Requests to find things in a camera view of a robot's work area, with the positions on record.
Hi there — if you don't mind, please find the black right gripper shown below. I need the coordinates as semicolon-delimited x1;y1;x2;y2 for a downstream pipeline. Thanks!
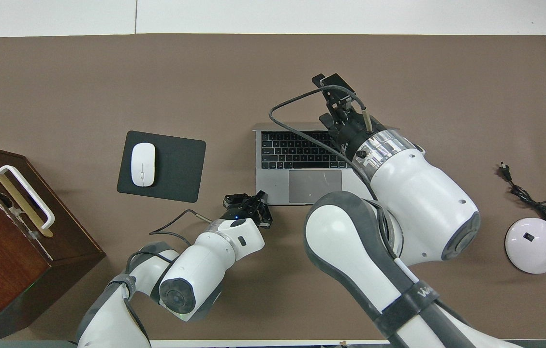
312;73;375;155

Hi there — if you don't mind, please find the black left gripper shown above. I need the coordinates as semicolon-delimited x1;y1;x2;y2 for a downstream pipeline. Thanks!
223;190;273;229

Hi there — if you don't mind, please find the silver laptop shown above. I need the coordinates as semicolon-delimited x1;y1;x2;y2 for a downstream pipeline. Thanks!
252;122;399;206

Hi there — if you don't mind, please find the black mouse pad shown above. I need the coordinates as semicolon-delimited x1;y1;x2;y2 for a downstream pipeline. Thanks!
117;130;207;203

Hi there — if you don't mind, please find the white computer mouse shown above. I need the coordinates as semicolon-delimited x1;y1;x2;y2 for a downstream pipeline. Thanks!
131;143;156;188

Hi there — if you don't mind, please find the brown table mat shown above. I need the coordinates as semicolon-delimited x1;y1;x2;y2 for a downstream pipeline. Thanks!
0;34;546;341

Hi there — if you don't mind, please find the dark brown wooden box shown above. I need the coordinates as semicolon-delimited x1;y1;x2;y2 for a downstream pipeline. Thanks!
0;141;106;348

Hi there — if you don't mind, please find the white desk lamp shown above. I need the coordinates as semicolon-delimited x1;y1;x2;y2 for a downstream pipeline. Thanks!
505;173;546;275

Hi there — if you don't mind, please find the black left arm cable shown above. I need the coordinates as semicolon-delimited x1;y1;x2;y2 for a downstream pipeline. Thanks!
125;209;214;290

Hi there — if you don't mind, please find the white box handle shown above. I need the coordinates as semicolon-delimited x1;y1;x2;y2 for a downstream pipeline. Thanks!
0;165;56;230

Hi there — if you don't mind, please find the black lamp power cable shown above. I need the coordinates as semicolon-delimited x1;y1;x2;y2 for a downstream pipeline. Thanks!
498;163;546;264

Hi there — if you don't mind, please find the brass handle plate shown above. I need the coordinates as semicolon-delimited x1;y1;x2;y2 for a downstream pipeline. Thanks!
0;164;54;238

